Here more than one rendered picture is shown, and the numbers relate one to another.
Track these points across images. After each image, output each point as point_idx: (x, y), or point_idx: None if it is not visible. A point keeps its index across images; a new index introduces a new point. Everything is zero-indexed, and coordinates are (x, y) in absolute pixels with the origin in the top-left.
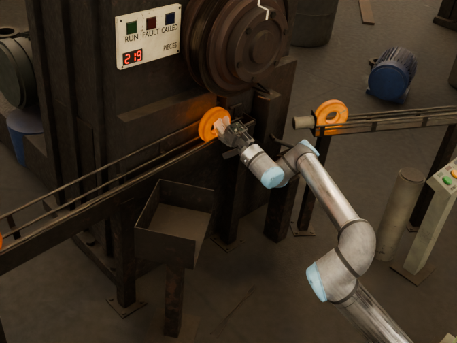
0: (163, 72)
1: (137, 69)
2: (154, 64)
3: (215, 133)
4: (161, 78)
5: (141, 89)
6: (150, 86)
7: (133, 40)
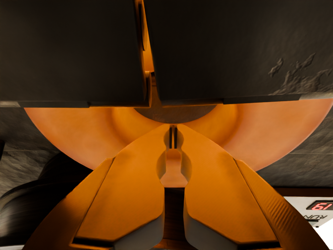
0: (273, 167)
1: (325, 180)
2: (288, 179)
3: (263, 183)
4: (283, 160)
5: None
6: (319, 154)
7: (313, 215)
